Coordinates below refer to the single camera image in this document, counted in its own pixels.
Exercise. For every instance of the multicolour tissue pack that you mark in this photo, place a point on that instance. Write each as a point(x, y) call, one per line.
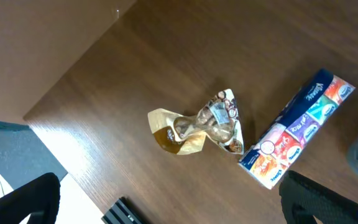
point(280, 146)

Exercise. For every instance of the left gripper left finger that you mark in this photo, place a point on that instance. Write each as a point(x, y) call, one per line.
point(39, 200)

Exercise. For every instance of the left brown snack bag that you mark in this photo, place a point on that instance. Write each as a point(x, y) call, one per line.
point(218, 121)

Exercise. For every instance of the black aluminium rail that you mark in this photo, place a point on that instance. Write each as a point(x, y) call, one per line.
point(123, 212)

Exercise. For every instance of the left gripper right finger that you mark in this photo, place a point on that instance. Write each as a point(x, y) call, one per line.
point(306, 201)

